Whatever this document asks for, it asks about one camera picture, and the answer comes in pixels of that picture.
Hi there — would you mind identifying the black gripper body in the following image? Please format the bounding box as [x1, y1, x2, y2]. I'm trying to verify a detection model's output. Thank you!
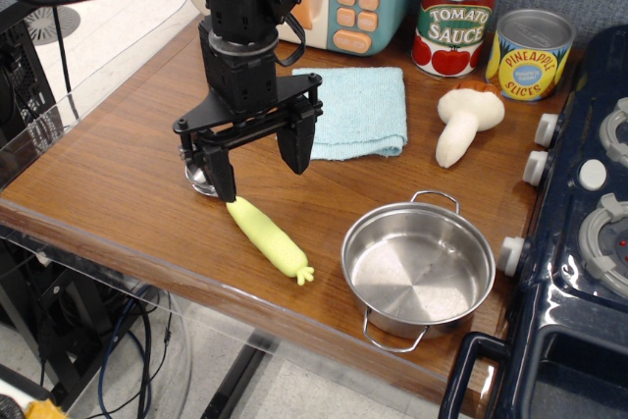
[173, 33, 322, 151]

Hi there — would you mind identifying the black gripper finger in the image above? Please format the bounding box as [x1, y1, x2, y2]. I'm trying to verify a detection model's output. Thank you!
[277, 117, 315, 175]
[201, 145, 236, 202]

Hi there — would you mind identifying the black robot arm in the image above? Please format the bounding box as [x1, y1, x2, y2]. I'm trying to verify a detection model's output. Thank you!
[173, 0, 322, 202]

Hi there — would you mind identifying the silver metal pot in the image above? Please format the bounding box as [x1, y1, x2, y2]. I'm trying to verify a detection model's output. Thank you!
[340, 190, 497, 353]

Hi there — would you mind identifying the light blue folded cloth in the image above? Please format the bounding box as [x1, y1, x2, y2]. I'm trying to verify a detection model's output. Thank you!
[292, 67, 408, 161]

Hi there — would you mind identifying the white plush mushroom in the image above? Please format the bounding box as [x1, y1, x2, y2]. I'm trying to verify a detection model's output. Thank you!
[436, 80, 505, 168]

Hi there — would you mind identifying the black computer tower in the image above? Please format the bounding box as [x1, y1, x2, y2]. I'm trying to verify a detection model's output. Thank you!
[1, 21, 62, 151]

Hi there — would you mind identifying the tomato sauce can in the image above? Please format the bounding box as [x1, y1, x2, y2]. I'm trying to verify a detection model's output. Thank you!
[411, 0, 497, 78]

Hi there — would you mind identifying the white stove knob middle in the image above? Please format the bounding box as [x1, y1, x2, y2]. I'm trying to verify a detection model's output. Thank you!
[523, 151, 549, 186]

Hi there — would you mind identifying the white stove knob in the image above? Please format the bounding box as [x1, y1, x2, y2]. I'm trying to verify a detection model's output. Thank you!
[534, 113, 559, 148]
[497, 236, 525, 277]
[523, 151, 549, 186]

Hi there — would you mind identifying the white stove knob lower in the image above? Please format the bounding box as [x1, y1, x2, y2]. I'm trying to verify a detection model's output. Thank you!
[497, 236, 525, 277]

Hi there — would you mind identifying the white stove knob upper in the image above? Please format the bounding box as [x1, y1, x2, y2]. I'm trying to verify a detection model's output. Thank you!
[534, 113, 559, 148]

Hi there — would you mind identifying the pineapple slices can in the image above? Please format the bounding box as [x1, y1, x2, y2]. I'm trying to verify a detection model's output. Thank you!
[485, 9, 576, 102]

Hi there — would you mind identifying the grey stove burner upper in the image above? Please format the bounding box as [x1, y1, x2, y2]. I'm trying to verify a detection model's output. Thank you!
[599, 97, 627, 167]

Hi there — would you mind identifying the grey stove burner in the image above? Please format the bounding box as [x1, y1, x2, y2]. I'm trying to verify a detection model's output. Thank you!
[599, 97, 627, 167]
[578, 193, 627, 297]

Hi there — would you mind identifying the grey stove burner lower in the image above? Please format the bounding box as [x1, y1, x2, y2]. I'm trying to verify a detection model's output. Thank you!
[578, 193, 627, 297]

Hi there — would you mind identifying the dark blue toy stove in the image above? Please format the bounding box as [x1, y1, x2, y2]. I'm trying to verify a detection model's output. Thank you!
[440, 26, 627, 418]

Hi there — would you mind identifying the blue cable under table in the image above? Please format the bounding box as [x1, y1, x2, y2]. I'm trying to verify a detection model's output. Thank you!
[97, 298, 153, 419]

